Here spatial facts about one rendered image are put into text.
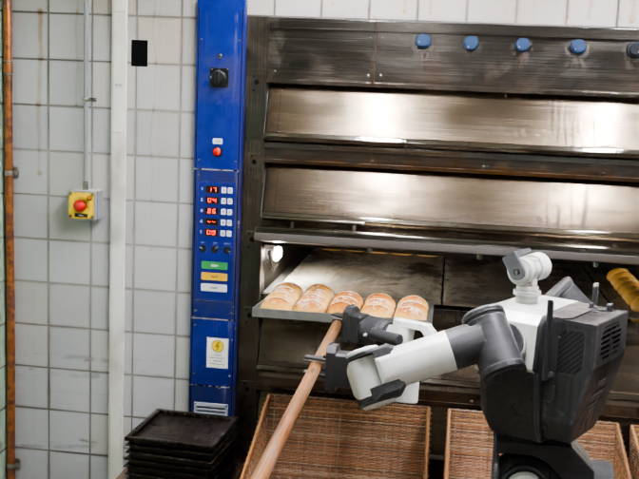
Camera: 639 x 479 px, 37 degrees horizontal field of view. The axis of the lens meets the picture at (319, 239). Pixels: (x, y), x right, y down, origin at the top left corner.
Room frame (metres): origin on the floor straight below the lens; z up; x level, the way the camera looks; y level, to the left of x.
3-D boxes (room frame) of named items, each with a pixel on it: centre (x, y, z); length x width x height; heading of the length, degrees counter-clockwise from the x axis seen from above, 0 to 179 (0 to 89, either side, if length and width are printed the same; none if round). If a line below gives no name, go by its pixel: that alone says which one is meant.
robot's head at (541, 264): (2.23, -0.50, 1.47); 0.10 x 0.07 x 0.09; 144
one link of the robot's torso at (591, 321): (2.19, -0.54, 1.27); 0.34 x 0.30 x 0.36; 144
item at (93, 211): (3.22, 0.79, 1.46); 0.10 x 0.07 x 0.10; 82
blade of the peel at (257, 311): (3.03, -0.10, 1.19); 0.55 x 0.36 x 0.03; 82
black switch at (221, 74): (3.15, 0.35, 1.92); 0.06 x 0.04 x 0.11; 82
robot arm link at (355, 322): (2.72, -0.14, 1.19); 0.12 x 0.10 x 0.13; 47
